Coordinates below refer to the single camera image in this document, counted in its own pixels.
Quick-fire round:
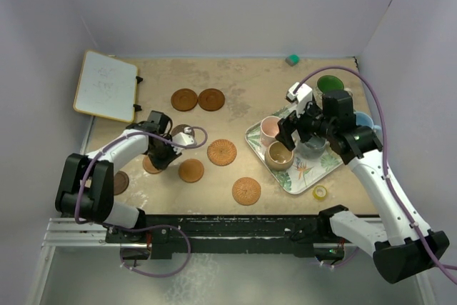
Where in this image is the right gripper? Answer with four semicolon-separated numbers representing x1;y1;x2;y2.
276;97;336;151

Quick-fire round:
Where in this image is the light wood rimmed coaster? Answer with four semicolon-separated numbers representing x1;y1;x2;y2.
142;156;161;174

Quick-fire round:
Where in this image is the grey blue mug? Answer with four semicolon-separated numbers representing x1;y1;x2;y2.
296;136;326;159

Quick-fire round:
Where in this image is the light wood coaster smooth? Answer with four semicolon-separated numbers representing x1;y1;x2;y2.
179;159;204;183

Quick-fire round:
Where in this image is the dark walnut coaster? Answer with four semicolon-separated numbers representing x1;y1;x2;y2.
114;171;129;196
171;124;195;137

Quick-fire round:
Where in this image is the woven rattan coaster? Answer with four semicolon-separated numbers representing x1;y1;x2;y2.
207;139;237;166
232;177;261;206

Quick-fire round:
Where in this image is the brown ringed wood coaster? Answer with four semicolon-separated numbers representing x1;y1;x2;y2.
198;89;225;111

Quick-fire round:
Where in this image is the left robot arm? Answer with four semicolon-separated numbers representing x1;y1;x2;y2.
55;111;183;242

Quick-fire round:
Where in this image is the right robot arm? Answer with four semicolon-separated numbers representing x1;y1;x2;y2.
276;89;449;284

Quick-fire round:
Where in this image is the green cup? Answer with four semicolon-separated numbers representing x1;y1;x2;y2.
317;75;345;94

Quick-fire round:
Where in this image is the pink mug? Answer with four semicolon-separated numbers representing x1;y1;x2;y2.
260;116;281;147

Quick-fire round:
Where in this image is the tan ceramic mug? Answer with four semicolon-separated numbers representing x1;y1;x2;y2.
264;141;295;171

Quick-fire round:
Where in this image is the leaf pattern tray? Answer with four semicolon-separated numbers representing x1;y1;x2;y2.
245;121;343;194

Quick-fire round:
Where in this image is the light blue mug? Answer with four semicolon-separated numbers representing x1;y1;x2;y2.
354;111;382;132

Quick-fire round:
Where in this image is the yellow tape roll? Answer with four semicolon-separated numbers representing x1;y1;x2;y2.
312;185;328;201

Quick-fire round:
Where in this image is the green eraser block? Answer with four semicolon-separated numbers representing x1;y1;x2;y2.
285;54;301;66

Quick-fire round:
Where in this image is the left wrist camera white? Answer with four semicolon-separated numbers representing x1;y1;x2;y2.
171;133;196;148

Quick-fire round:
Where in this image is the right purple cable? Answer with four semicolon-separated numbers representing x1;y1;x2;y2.
292;65;457;271

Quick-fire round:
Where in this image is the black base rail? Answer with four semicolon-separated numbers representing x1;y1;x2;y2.
106;211;343;259

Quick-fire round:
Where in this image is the small whiteboard wooden frame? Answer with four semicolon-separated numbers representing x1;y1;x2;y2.
73;50;139;123

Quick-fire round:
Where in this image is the aluminium frame rail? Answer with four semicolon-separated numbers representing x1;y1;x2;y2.
42;218;106;247

